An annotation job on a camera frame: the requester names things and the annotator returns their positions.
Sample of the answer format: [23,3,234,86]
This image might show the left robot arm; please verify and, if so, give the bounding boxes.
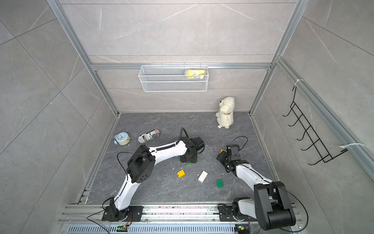
[101,128,205,222]

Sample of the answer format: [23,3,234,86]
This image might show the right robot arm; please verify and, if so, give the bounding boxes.
[217,141,309,233]

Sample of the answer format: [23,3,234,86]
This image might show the yellow stepped lego brick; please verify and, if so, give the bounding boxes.
[177,170,186,178]

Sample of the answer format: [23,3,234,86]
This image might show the white long lego brick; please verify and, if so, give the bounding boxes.
[198,171,208,183]

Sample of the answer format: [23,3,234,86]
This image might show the green flat lego brick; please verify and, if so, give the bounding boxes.
[216,179,224,188]

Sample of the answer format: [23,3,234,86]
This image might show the white plush toy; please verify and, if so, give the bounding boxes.
[215,97,235,129]

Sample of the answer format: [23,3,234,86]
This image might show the small toy car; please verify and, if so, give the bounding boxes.
[138,129,160,144]

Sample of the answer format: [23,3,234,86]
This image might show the tape roll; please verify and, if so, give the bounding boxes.
[114,132,131,146]

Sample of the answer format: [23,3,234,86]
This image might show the yellow sponge in basket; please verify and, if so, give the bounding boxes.
[184,69,206,80]

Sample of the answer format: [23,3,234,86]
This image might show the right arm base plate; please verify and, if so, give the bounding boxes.
[217,201,257,222]

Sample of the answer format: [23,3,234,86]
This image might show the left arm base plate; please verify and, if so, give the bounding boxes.
[101,206,144,222]

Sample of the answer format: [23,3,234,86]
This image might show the black wire hook rack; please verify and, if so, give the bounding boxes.
[282,86,348,166]

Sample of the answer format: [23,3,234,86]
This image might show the white wire mesh basket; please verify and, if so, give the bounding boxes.
[138,65,209,92]

